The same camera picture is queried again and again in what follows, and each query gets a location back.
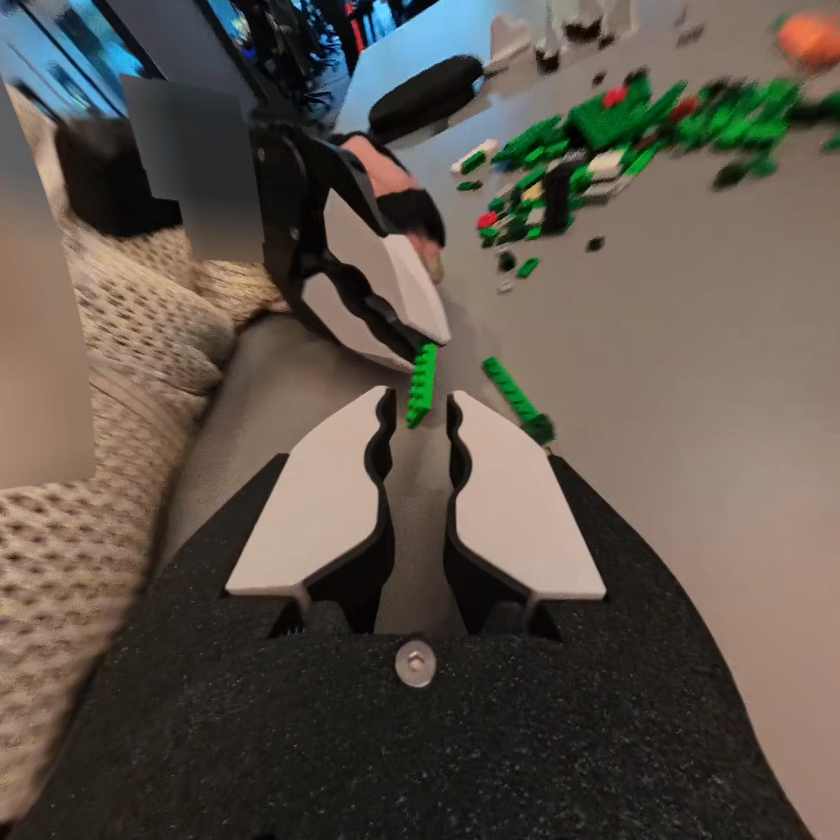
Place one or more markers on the person in cream knit sweater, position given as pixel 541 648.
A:
pixel 65 558

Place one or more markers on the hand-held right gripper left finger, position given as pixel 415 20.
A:
pixel 308 512

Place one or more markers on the narrow green lego plate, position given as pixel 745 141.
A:
pixel 508 387

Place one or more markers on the small grey lego piece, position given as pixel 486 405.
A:
pixel 684 14
pixel 690 34

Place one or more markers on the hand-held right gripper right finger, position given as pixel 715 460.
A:
pixel 525 518

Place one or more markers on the pile of loose lego pieces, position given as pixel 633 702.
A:
pixel 604 124

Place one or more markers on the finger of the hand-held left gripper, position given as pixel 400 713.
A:
pixel 410 282
pixel 334 308

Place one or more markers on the black oblong case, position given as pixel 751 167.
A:
pixel 426 98

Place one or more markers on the orange brick separator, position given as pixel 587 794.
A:
pixel 810 36

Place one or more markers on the green holed lego plate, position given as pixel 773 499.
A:
pixel 421 384

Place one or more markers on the white and black fin piece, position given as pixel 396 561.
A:
pixel 548 46
pixel 583 23
pixel 620 23
pixel 508 39

